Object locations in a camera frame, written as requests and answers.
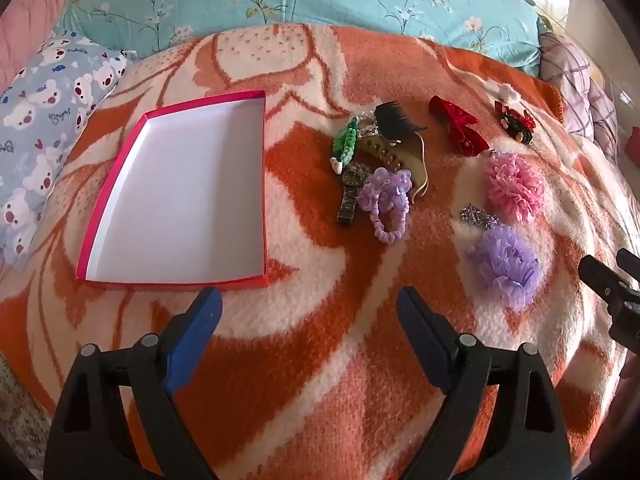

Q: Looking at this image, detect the floral bed sheet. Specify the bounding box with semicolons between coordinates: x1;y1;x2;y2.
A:
0;350;56;476

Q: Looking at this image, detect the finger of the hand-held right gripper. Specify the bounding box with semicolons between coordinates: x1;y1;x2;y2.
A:
578;254;632;308
615;248;640;278

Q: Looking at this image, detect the purple beaded hair tie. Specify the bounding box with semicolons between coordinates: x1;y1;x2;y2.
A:
356;167;414;245

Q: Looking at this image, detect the red bow hair clip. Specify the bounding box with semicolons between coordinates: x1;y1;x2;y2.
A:
428;95;491;157

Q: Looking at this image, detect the blue bear print pillow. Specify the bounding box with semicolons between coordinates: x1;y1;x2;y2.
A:
0;35;130;266

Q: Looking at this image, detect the pink mesh flower scrunchie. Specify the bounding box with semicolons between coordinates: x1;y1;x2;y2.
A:
483;151;546;224

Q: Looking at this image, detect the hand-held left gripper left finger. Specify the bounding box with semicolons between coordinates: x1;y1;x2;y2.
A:
44;286;224;480

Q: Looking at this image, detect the beige studded hair clip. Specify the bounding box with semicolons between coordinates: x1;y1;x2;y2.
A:
363;132;432;198

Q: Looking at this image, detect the purple mesh flower scrunchie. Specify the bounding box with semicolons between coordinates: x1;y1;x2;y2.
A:
466;225;542;311

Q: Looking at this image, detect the pink quilt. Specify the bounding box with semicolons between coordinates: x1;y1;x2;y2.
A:
0;0;81;92

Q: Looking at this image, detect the orange and cream blanket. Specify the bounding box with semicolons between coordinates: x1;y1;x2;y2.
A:
0;22;632;480

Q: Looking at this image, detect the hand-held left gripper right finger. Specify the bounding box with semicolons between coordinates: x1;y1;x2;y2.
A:
396;285;574;480

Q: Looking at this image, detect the red shallow cardboard box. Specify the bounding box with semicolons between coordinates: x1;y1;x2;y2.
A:
75;90;271;290

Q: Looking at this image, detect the small red black hair clip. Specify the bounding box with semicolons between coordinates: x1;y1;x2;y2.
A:
494;100;536;143

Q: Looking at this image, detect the plaid pillow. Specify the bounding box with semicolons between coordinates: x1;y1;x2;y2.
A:
539;30;623;161

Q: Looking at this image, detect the metal wristwatch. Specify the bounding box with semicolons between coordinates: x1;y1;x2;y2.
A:
336;162;373;226

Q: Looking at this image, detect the pearl scrunchie with silver bow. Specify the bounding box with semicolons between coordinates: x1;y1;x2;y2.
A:
356;110;382;140

